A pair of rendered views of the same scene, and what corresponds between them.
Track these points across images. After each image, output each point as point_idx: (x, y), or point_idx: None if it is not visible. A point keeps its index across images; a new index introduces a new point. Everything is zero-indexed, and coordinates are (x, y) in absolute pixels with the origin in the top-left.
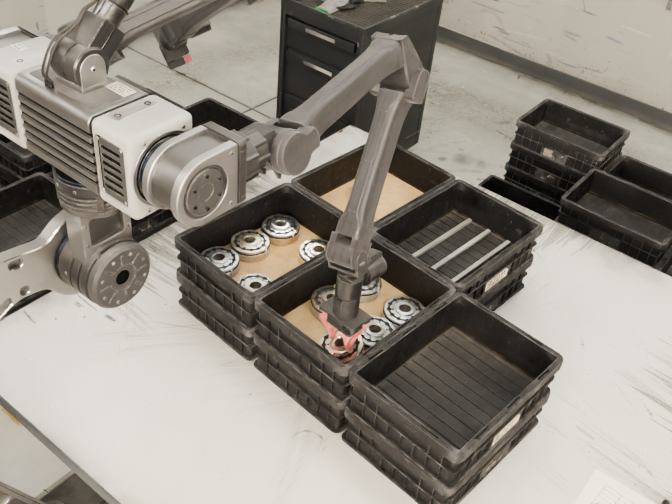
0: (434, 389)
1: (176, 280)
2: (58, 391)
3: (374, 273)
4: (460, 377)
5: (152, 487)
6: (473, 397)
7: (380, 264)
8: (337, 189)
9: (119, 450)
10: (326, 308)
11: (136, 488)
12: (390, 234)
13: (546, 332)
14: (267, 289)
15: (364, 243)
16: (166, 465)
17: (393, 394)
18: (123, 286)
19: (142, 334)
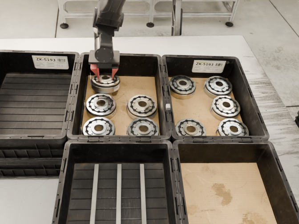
0: (44, 107)
1: None
2: (195, 46)
3: (94, 42)
4: (34, 123)
5: (127, 44)
6: (19, 117)
7: (96, 46)
8: (272, 216)
9: (151, 45)
10: (114, 51)
11: (131, 42)
12: (167, 173)
13: None
14: (162, 62)
15: (98, 9)
16: (132, 51)
17: (63, 91)
18: None
19: None
